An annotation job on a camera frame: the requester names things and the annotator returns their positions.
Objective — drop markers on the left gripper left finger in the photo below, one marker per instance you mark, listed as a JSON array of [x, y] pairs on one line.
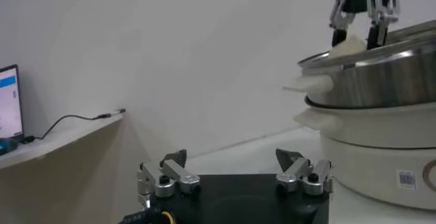
[[177, 172]]

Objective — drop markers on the laptop screen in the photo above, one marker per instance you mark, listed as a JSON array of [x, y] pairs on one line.
[[8, 103]]

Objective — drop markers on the white electric pot base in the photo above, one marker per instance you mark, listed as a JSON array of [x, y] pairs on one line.
[[368, 164]]

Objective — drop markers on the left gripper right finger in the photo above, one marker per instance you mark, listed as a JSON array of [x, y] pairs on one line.
[[296, 171]]

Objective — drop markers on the white steamed baozi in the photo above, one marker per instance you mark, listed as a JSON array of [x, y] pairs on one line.
[[354, 45]]

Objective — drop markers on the white side table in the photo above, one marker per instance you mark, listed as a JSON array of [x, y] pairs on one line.
[[68, 133]]

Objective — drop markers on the perforated steel steamer basket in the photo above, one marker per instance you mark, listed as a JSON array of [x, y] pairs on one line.
[[374, 79]]

